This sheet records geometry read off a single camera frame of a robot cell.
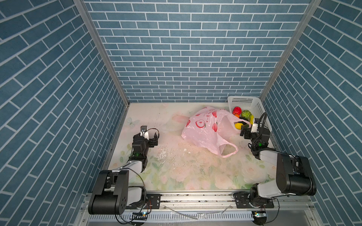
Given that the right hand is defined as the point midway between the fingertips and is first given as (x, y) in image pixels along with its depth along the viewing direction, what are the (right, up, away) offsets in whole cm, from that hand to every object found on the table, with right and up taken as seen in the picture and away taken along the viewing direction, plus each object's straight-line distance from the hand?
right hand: (251, 127), depth 93 cm
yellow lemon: (-6, 0, +6) cm, 9 cm away
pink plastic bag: (-26, 0, -6) cm, 27 cm away
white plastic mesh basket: (+12, +17, +22) cm, 30 cm away
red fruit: (-4, +12, +16) cm, 20 cm away
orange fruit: (-4, +8, +15) cm, 18 cm away
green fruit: (+2, +9, +12) cm, 15 cm away
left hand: (-66, -3, -3) cm, 66 cm away
